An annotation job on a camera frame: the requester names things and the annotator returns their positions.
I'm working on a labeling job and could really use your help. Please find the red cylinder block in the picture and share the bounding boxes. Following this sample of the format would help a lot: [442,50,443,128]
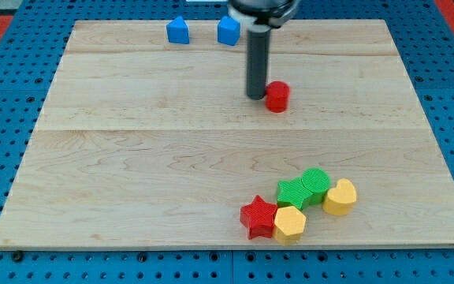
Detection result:
[266,80,291,113]

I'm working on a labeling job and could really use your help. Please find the blue cube block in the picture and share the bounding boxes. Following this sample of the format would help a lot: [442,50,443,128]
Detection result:
[217,16,240,46]

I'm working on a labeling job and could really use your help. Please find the red star block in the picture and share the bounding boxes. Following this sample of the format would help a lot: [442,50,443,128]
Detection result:
[240,195,277,240]

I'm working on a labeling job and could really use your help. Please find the green star block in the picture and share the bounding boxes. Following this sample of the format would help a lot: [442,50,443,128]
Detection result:
[276,177,312,211]

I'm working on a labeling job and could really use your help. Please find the wooden board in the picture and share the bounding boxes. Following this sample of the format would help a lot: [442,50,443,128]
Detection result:
[0,20,454,251]

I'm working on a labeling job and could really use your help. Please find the green cylinder block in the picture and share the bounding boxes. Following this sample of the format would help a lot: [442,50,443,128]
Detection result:
[301,168,330,205]

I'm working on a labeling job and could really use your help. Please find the yellow hexagon block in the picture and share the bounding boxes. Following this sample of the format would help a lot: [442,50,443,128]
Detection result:
[273,206,307,246]

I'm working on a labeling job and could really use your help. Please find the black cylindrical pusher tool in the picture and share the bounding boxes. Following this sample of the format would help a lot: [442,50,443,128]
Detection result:
[246,26,270,100]

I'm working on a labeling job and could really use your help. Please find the blue triangle block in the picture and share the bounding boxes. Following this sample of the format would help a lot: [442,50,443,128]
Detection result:
[166,16,190,44]

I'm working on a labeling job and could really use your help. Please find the yellow heart block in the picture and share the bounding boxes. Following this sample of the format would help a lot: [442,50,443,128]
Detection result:
[322,178,358,216]

